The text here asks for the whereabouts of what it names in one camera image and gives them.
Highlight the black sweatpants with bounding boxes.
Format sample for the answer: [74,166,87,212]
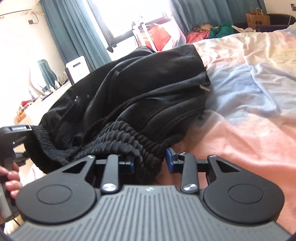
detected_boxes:
[24,44,210,184]

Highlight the pile of coloured clothes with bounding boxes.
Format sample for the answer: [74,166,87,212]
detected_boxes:
[186,23,238,44]

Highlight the person's left hand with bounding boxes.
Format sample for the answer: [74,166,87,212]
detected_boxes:
[1,162,23,199]

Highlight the pastel bed sheet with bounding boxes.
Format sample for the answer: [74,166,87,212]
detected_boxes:
[157,29,296,235]

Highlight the white dressing table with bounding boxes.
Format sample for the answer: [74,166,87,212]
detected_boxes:
[14,82,72,125]

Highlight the white black chair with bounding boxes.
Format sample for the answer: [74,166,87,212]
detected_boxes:
[66,56,90,85]

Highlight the red garment on steamer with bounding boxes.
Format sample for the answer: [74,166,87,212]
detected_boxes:
[147,24,171,52]

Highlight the teal curtain right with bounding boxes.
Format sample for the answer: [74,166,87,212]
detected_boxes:
[170,0,266,34]

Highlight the teal curtain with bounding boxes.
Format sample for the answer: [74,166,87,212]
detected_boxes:
[40,0,111,71]
[170,0,266,34]

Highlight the teal curtain left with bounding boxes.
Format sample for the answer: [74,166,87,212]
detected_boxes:
[40,0,111,71]

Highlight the brown paper bag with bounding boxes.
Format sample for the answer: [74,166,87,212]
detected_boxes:
[245,8,270,29]

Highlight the wavy frame mirror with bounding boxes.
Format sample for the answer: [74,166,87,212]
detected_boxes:
[30,59,58,94]

